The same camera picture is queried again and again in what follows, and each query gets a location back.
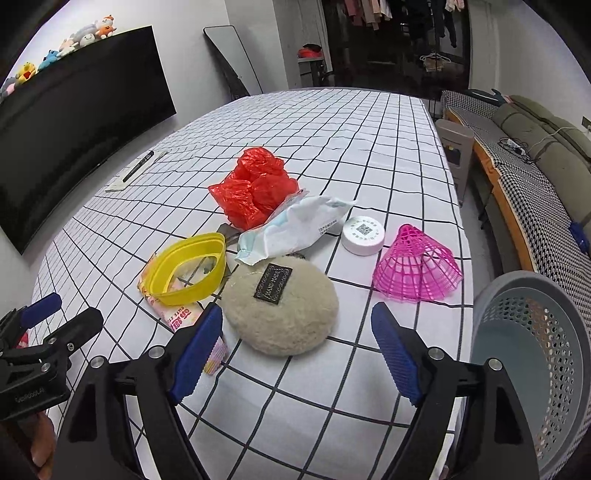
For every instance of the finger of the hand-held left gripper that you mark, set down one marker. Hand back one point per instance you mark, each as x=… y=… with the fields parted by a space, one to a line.
x=41 y=308
x=76 y=330

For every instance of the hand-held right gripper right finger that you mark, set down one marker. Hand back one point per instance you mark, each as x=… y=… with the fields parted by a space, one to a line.
x=397 y=355

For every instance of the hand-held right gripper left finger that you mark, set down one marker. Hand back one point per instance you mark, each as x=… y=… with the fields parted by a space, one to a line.
x=198 y=350

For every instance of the pink snack packet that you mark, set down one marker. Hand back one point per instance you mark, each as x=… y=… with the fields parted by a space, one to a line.
x=180 y=318

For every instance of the yellow plastic bowl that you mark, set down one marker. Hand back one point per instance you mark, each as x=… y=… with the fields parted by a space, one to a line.
x=161 y=286

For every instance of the beige fluffy round pouch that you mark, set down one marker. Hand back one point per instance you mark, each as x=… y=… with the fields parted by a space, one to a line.
x=286 y=318

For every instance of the pink plastic mesh cone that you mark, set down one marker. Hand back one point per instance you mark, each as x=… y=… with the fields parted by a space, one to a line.
x=408 y=235

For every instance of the grey perforated plastic basket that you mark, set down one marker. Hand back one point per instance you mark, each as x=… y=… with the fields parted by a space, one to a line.
x=508 y=295

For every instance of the light blue wet wipes packet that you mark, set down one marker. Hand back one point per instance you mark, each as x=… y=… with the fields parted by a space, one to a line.
x=286 y=230

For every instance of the person's left hand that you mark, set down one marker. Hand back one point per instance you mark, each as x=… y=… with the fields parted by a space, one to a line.
x=39 y=438

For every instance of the white round jar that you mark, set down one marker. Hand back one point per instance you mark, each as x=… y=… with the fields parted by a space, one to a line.
x=363 y=240

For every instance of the black pen on paper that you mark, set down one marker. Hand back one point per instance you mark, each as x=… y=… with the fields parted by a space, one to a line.
x=115 y=187

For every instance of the black flat television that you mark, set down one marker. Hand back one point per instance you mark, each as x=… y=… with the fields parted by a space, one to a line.
x=69 y=138

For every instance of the red plastic bag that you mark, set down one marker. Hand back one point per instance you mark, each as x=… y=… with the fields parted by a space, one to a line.
x=258 y=184

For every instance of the houndstooth bench cover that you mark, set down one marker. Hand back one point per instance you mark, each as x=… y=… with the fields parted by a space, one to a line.
x=531 y=198

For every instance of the small blue object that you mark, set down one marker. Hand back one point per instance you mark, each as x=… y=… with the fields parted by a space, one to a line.
x=579 y=237

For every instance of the white checked tablecloth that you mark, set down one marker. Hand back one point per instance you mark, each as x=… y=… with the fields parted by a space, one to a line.
x=346 y=138

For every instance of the grey plastic stool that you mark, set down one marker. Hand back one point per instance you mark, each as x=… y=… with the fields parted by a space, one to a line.
x=455 y=138

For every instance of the olive green cushion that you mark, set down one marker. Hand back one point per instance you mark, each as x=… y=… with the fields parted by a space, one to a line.
x=545 y=134

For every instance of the teal object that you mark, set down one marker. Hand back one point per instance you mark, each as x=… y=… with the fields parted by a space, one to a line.
x=496 y=96

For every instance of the row of plush toys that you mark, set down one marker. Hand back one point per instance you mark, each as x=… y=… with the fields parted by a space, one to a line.
x=104 y=27

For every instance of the small grey desk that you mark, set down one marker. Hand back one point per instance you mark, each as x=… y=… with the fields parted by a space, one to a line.
x=314 y=69

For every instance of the clothes hanger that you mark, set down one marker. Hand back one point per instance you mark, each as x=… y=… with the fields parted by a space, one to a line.
x=434 y=59

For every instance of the red cloth item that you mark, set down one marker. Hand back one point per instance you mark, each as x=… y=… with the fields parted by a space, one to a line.
x=310 y=51

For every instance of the wooden bench frame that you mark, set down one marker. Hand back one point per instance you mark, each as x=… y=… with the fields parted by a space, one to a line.
x=512 y=217

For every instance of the leaning wall mirror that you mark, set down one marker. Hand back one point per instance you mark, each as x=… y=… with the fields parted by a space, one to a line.
x=231 y=50

